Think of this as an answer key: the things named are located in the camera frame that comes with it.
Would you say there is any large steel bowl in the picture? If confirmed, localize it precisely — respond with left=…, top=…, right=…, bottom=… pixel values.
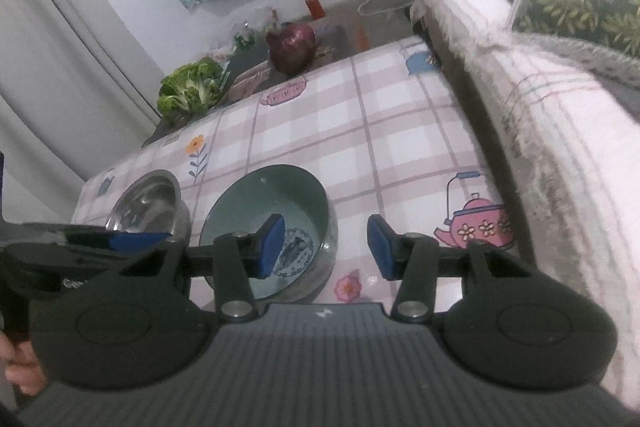
left=105, top=169, right=191, bottom=239

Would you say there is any green ceramic bowl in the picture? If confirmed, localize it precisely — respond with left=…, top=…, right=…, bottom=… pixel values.
left=200, top=165, right=337, bottom=305

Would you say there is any person's left hand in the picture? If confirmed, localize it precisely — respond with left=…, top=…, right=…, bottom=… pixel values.
left=0, top=333, right=47, bottom=397

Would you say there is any white curtain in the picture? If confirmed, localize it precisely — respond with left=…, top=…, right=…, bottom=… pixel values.
left=1, top=0, right=160, bottom=222

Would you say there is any green leafy lettuce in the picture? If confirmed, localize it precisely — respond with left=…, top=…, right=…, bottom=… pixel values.
left=156, top=56, right=229, bottom=119

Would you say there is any checkered floral tablecloth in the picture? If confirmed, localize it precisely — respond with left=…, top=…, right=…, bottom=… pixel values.
left=73, top=37, right=515, bottom=303

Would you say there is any purple cabbage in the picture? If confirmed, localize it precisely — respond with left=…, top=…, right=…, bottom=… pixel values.
left=266, top=23, right=318, bottom=77

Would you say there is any red bottle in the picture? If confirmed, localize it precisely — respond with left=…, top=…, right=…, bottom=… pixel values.
left=304, top=0, right=326, bottom=20

